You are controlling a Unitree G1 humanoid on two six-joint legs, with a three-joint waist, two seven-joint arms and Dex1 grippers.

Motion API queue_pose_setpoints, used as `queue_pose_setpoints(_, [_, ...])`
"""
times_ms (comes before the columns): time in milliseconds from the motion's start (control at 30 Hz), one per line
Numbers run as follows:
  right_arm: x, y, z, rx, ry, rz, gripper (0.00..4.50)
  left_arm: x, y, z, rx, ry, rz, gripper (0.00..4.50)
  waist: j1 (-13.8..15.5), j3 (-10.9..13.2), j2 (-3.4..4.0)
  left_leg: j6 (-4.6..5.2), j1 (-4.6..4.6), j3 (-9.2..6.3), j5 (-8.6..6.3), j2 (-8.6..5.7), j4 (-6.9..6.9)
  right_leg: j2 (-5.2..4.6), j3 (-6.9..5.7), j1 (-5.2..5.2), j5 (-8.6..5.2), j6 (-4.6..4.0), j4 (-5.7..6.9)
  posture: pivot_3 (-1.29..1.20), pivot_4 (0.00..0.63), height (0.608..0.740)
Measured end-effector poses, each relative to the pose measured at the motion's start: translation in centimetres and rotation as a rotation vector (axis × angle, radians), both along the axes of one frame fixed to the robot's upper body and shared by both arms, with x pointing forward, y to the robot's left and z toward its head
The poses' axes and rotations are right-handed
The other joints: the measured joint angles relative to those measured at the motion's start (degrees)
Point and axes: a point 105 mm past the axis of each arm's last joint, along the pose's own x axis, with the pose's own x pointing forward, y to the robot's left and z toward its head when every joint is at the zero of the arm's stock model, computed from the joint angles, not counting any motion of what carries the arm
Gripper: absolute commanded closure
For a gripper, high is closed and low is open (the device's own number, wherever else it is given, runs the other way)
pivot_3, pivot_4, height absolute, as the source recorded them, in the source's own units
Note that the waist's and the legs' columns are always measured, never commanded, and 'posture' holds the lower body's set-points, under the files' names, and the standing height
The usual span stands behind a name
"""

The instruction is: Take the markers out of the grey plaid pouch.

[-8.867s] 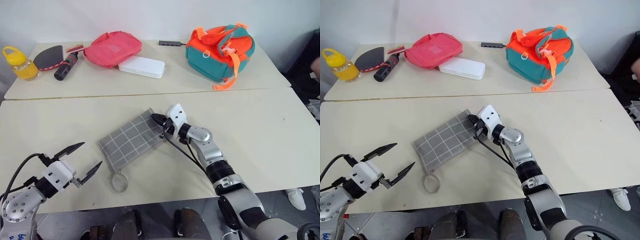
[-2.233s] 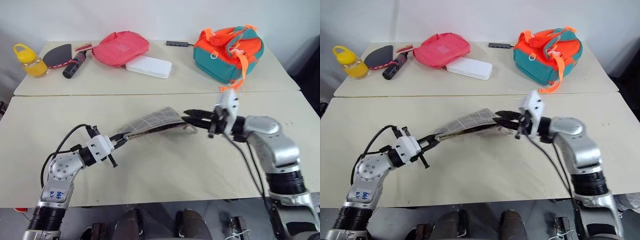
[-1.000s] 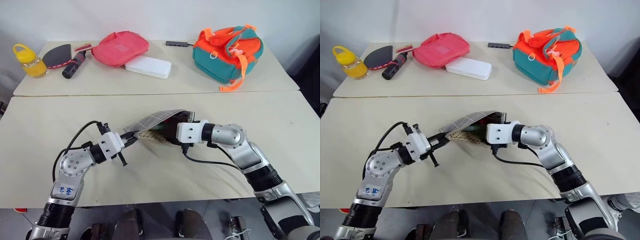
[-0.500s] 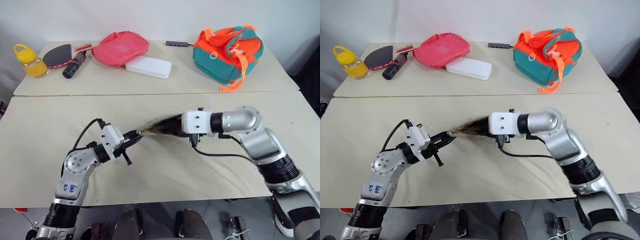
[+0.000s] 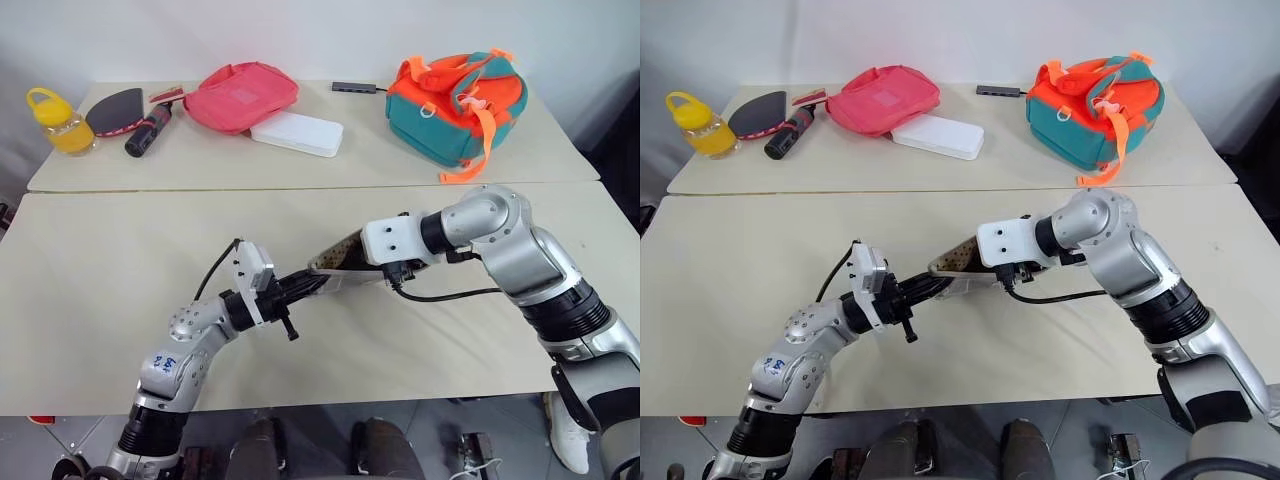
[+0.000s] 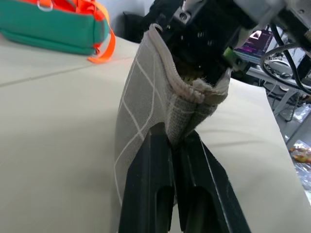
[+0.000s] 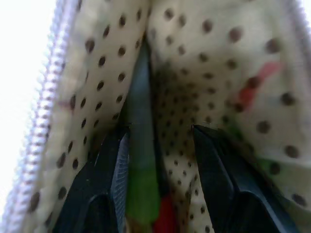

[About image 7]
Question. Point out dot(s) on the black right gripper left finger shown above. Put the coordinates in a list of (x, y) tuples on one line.
[(97, 179)]

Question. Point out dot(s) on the green capped marker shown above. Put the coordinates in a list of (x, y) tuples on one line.
[(141, 145)]

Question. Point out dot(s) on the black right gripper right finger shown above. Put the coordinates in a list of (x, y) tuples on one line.
[(218, 179)]

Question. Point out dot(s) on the polka dot zipper pouch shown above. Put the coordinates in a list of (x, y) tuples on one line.
[(209, 80)]

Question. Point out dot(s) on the red capped marker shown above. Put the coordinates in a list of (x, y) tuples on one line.
[(165, 213)]

